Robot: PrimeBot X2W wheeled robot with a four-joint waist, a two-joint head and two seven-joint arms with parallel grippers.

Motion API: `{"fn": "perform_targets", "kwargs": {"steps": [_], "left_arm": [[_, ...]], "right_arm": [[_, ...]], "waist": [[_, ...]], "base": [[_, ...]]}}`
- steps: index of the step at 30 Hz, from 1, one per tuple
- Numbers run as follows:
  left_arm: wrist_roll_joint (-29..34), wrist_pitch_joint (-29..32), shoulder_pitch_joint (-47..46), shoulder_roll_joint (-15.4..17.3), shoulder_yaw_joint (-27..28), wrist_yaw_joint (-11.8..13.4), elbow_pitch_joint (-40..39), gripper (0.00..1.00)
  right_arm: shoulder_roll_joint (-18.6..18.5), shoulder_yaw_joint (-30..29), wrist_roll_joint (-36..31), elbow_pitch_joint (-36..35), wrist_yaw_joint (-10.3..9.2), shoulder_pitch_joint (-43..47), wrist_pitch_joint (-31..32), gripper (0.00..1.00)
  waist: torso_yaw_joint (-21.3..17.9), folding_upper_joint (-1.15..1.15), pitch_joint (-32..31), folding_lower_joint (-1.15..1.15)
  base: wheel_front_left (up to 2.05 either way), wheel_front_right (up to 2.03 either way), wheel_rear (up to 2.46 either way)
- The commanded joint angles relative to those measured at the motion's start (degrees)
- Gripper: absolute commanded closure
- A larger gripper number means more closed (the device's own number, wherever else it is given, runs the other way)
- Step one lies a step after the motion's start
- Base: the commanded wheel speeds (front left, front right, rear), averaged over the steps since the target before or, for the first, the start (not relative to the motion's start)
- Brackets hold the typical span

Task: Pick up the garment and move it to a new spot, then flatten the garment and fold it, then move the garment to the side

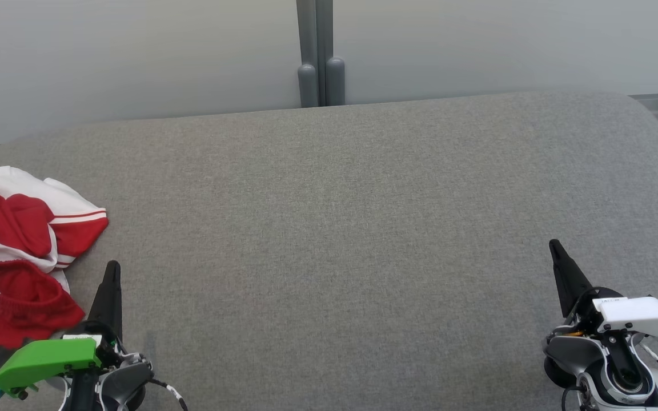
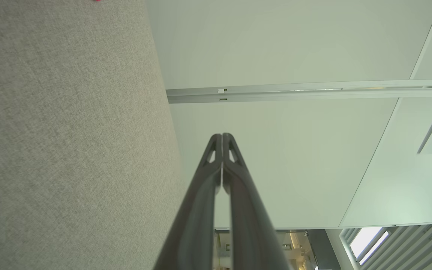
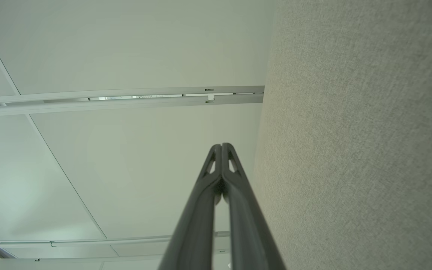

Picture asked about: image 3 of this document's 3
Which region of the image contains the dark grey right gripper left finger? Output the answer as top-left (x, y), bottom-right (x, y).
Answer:
top-left (158, 144), bottom-right (223, 270)

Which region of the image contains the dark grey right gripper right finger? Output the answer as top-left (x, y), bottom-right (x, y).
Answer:
top-left (222, 142), bottom-right (287, 270)

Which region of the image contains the thin white ceiling rail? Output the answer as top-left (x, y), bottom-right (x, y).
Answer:
top-left (0, 232), bottom-right (231, 248)

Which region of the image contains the white slotted ceiling rail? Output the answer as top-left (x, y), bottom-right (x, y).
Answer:
top-left (0, 85), bottom-right (265, 119)

